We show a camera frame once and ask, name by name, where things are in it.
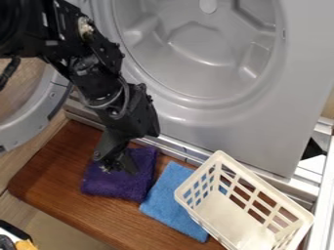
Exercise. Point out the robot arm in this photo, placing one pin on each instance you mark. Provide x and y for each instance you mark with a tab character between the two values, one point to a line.
65	42

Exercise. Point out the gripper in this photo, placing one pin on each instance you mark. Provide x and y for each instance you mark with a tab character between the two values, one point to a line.
135	114

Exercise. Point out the white basket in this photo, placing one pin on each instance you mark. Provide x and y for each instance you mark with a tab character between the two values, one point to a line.
226	218

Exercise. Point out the blue cloth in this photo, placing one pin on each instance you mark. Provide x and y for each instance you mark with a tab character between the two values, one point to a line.
167	201

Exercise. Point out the washing machine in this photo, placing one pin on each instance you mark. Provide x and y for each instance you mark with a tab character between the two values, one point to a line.
243	97

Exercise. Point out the purple cloth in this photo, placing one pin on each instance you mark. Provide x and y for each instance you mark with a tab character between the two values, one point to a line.
121	187

